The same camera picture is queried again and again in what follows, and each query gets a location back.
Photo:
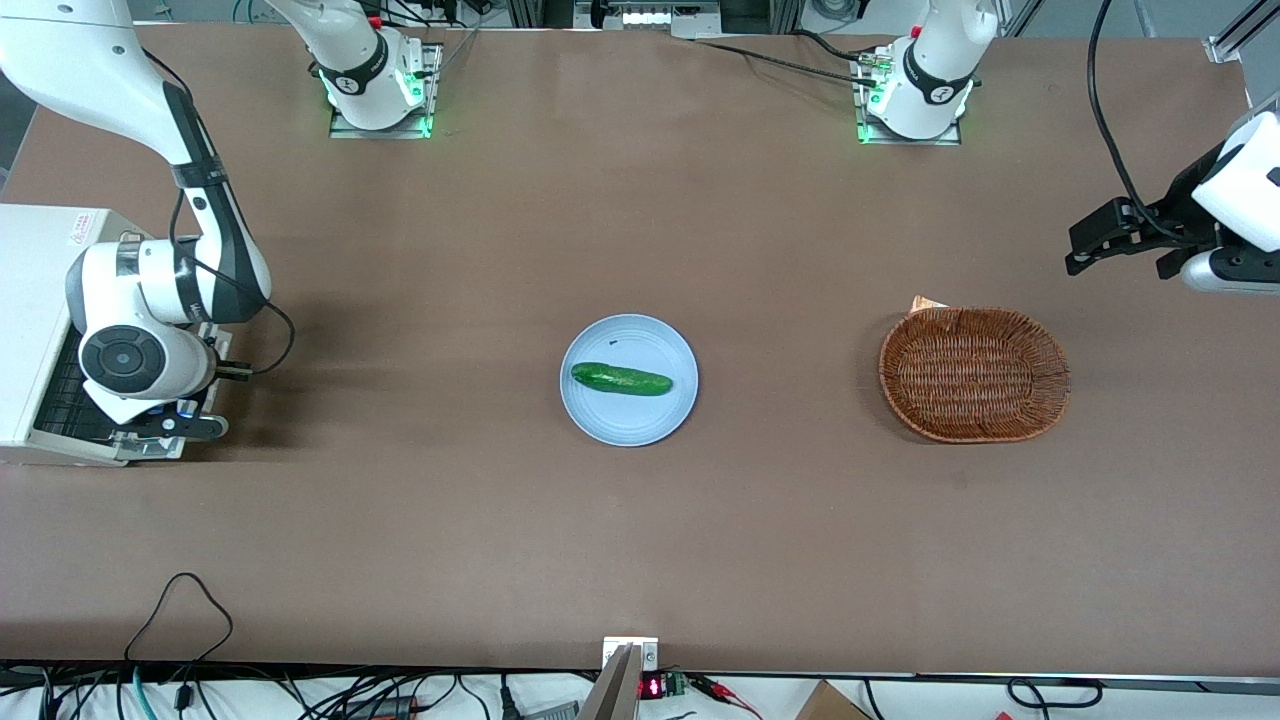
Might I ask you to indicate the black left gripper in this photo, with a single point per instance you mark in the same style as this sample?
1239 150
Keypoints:
1180 203

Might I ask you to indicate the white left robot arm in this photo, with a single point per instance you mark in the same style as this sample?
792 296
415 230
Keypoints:
935 70

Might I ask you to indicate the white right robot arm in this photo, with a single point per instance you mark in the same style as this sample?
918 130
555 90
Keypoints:
110 80

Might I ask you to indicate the white toaster oven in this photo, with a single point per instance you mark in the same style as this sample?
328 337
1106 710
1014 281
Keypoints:
30 320

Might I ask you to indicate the brown wicker basket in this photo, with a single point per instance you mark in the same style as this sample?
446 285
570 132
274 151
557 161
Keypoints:
975 375

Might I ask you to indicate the beige paper tag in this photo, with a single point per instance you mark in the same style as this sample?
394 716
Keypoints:
925 303

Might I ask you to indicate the aluminium profile bar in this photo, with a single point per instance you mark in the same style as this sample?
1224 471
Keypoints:
1235 30

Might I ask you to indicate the black power adapter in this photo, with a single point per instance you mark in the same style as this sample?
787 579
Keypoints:
385 708

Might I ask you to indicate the green cucumber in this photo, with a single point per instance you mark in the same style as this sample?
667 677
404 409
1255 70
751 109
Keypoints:
620 379

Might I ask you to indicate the light blue plate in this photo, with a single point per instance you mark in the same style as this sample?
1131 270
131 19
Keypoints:
630 420

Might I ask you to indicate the red digit display module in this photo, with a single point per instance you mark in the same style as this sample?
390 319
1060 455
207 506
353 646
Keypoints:
652 687

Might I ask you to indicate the brown cardboard box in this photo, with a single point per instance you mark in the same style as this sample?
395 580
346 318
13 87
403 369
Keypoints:
830 705

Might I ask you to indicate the red clip leads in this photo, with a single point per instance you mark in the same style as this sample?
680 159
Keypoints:
725 690

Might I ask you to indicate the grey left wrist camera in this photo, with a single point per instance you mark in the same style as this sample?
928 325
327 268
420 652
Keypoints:
1220 272

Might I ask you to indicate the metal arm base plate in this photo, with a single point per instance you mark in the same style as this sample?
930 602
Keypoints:
432 90
860 100

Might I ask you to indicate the grey camera mount pole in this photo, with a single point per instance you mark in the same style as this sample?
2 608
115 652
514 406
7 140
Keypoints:
610 695

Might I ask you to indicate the small metal bracket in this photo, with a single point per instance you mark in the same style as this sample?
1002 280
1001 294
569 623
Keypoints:
648 655

